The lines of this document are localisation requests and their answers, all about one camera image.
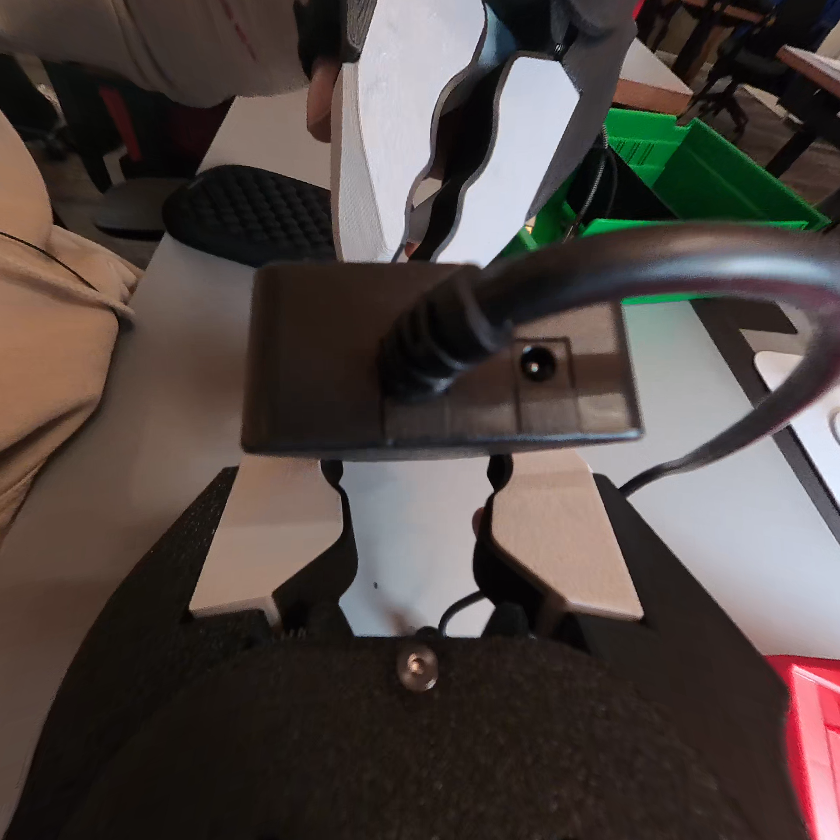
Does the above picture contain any grey braided usb cable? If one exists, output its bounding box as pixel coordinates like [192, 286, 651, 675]
[570, 125, 613, 245]

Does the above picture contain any black usb hub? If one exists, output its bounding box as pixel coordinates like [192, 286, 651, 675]
[240, 260, 645, 458]

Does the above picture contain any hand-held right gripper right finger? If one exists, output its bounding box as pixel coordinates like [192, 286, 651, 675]
[472, 454, 645, 622]

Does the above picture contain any person's left hand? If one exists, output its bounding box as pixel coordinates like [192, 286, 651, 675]
[304, 56, 343, 144]

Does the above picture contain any red plastic bin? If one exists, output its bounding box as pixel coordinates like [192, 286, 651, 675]
[766, 655, 840, 840]

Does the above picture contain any black office chair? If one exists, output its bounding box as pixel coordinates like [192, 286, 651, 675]
[692, 26, 762, 135]

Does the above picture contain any thick black hub cable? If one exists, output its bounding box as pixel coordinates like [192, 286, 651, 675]
[379, 220, 840, 500]

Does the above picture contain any green plastic bin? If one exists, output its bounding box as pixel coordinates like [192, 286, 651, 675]
[508, 107, 831, 307]

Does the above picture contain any person's torso beige hoodie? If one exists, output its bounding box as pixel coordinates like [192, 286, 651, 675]
[0, 108, 144, 546]

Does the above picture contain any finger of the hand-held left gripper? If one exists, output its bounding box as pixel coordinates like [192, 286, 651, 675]
[330, 0, 492, 263]
[420, 52, 583, 265]

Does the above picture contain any black bin divider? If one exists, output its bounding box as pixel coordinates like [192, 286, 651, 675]
[570, 147, 678, 224]

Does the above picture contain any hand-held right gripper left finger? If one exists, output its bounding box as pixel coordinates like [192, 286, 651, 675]
[189, 456, 360, 618]

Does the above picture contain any black wrist rest pad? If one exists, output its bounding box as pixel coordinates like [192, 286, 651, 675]
[162, 164, 339, 267]

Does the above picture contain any person's left forearm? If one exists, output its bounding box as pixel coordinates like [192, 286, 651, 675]
[0, 0, 309, 109]

